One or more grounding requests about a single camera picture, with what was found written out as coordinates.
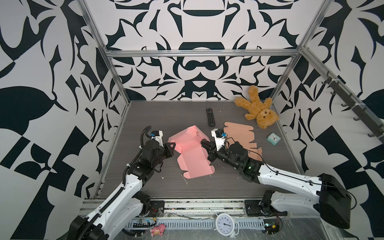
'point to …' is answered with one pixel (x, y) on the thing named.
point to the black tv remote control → (211, 120)
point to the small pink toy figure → (159, 230)
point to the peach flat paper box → (245, 135)
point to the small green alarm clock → (273, 139)
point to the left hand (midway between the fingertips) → (176, 141)
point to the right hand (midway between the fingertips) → (201, 142)
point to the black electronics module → (271, 226)
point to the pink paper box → (194, 157)
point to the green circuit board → (140, 225)
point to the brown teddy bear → (261, 112)
